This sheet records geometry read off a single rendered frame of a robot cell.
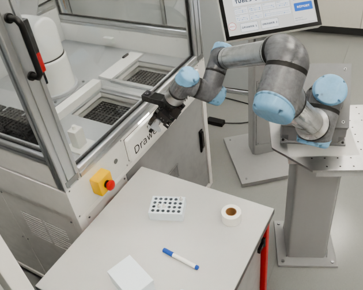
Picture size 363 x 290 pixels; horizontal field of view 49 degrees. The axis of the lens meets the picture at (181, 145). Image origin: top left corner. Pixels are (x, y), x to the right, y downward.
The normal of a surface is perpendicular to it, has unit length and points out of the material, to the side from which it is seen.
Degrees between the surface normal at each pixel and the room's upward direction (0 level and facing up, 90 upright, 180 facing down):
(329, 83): 38
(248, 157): 5
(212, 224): 0
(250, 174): 3
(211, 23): 90
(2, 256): 90
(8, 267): 90
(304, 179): 90
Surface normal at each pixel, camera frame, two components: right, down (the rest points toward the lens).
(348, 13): -0.43, 0.61
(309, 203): -0.10, 0.63
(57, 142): 0.86, 0.24
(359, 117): -0.11, -0.77
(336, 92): -0.18, -0.22
